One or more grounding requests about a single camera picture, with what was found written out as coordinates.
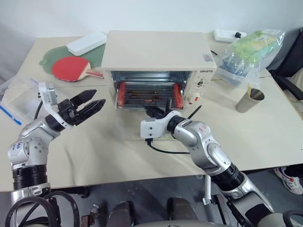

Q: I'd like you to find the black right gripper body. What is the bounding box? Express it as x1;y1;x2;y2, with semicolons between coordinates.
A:
147;108;169;120

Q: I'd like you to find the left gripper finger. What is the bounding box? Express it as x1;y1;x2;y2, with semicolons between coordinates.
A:
78;99;107;120
71;89;98;106

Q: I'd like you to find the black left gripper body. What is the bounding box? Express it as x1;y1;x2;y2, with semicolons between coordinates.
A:
56;98;82;127

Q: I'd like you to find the metal tray with red handles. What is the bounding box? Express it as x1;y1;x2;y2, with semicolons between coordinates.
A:
116;80;184;110

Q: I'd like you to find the glass toaster oven door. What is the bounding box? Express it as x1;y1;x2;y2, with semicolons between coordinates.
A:
119;109;178;142

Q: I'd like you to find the white red oven timer knob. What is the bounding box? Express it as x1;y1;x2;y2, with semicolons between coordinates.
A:
187;92;202;105

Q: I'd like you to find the cream toaster oven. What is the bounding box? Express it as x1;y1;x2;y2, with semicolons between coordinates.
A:
101;30;217;112

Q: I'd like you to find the black zip tie tail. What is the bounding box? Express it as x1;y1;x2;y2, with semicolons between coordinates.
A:
186;104;203;119

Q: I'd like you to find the red table tennis paddle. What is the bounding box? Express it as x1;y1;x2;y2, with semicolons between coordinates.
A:
51;56;105;82

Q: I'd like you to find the clear plastic storage box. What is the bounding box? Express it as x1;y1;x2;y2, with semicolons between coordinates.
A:
0;75;60;126

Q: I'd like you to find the green silicone mat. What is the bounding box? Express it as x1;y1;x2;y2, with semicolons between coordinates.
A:
38;43;106;75

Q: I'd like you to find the white rectangular case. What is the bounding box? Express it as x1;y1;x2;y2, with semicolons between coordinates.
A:
66;32;107;56

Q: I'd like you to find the stainless steel cup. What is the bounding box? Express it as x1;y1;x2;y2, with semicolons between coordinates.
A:
235;87;266;114

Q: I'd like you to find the white power strip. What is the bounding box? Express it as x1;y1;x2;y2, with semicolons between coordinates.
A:
213;28;248;44

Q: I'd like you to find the clear plastic bag with items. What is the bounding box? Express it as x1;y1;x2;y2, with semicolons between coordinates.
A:
214;29;286;88

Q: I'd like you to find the black chair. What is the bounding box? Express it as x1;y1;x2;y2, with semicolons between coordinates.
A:
266;28;303;103

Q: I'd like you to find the white red sneaker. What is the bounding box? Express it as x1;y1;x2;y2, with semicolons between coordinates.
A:
274;166;303;196

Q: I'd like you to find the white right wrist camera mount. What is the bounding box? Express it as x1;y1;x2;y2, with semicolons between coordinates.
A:
140;110;182;139

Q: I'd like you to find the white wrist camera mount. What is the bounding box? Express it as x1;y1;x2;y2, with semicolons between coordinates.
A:
140;110;182;139
37;82;73;130

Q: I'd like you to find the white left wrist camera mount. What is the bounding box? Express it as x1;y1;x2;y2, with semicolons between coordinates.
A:
37;82;73;130

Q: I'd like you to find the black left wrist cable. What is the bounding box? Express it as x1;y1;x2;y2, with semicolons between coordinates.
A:
34;99;45;120

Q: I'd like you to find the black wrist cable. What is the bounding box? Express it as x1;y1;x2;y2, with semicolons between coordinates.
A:
143;138;190;155
34;99;45;120

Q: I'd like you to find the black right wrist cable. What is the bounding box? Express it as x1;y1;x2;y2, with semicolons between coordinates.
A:
143;138;190;155

